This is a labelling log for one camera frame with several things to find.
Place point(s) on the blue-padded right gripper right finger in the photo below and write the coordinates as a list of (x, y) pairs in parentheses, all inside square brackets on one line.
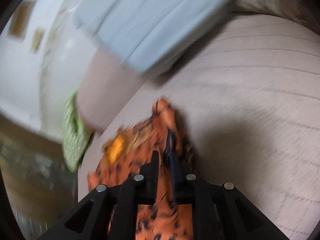
[(183, 178)]

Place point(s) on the pink quilted bed cover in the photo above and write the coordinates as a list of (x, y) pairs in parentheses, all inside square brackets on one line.
[(249, 94)]

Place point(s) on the orange black floral garment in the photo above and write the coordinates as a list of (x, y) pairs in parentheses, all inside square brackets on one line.
[(131, 148)]

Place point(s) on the beige striped pillow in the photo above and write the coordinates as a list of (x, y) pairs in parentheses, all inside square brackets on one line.
[(303, 12)]

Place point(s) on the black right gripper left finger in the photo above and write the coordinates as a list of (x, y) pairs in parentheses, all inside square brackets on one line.
[(137, 190)]

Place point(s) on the green patterned pillow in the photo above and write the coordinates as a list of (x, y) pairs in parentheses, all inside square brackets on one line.
[(76, 137)]

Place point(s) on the light blue folded blanket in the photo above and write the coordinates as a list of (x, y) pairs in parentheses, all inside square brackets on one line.
[(149, 35)]

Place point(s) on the dark wooden cabinet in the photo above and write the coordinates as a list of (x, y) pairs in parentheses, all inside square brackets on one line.
[(40, 187)]

